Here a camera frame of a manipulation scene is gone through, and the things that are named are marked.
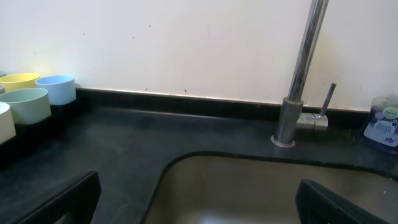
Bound steel tap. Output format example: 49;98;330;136
270;0;337;149

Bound steel sink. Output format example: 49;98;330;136
141;151;398;224

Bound blue cup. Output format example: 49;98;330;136
35;75;76;106

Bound pale green cup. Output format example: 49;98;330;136
0;87;52;126

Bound yellow cup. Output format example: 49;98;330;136
0;72;40;93

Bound white cup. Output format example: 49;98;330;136
0;102;17;146

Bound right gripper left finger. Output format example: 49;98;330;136
17;169;103;224

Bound blue soap bottle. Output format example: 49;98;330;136
357;91;398;156

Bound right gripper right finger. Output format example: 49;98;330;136
295;179;392;224

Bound black tray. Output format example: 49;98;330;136
0;91;90;170

